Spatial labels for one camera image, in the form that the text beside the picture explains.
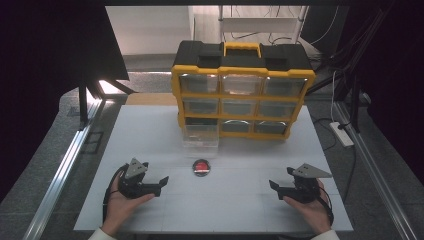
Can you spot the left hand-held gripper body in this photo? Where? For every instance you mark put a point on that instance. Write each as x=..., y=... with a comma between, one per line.
x=131, y=186

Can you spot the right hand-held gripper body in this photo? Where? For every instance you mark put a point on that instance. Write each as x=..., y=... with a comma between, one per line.
x=305, y=191

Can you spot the round black red tape measure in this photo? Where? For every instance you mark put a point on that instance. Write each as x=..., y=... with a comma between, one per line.
x=201, y=167

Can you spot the clear plastic drawer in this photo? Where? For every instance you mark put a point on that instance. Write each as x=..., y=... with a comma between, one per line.
x=200, y=140

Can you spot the person's right hand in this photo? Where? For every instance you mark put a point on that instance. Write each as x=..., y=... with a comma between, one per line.
x=315, y=213

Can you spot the person's left hand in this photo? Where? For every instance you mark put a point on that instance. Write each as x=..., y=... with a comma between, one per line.
x=116, y=210

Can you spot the white power strip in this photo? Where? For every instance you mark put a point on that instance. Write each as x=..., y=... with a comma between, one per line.
x=341, y=134

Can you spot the brown cardboard sheet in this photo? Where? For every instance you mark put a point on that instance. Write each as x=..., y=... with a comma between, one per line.
x=150, y=99

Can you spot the black metal stand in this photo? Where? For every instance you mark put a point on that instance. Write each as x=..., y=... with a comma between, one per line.
x=83, y=103

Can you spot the yellow black drawer organizer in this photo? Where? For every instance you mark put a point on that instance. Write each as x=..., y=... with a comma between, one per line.
x=243, y=60

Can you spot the black curtain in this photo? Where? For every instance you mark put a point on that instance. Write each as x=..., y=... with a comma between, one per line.
x=393, y=66
x=43, y=66

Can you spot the white metal shelf stand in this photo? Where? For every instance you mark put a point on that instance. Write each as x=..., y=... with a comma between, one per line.
x=260, y=24

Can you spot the aluminium frame rail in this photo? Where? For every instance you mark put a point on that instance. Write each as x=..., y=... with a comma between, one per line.
x=63, y=170
x=373, y=166

